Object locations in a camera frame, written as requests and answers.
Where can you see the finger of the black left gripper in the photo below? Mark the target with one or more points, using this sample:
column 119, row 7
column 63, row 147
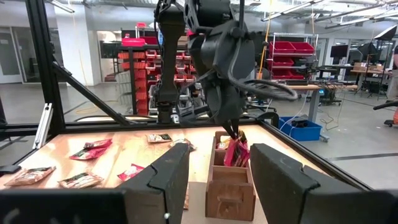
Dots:
column 235, row 127
column 228, row 127

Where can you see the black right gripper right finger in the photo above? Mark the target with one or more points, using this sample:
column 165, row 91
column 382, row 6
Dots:
column 280, row 186

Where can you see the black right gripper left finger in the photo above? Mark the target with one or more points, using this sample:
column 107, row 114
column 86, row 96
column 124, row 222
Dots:
column 168, row 193

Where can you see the yellow tea packet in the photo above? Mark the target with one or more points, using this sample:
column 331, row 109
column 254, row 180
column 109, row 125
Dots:
column 222, row 145
column 243, row 136

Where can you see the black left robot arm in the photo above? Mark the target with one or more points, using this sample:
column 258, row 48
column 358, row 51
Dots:
column 169, row 62

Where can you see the wooden compartment tea box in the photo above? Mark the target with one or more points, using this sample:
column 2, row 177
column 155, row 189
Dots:
column 230, row 199

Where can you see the black office chair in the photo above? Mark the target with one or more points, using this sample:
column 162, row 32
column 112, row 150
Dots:
column 262, row 107
column 384, row 105

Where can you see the blue plastic bin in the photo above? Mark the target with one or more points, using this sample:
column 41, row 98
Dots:
column 306, row 133

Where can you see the wooden top desk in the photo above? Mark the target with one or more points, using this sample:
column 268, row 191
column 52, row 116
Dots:
column 311, row 87

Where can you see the black computer monitor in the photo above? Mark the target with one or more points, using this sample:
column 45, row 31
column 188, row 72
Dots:
column 339, row 51

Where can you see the silver aluminium bar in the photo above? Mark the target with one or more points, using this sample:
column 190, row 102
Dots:
column 43, row 124

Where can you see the person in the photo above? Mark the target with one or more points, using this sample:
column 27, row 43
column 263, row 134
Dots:
column 394, row 81

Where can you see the black softbox light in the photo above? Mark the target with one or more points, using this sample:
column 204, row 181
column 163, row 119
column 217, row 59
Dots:
column 387, row 32

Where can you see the black aluminium table frame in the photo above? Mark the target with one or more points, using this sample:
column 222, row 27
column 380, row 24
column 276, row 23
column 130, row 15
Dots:
column 43, row 62

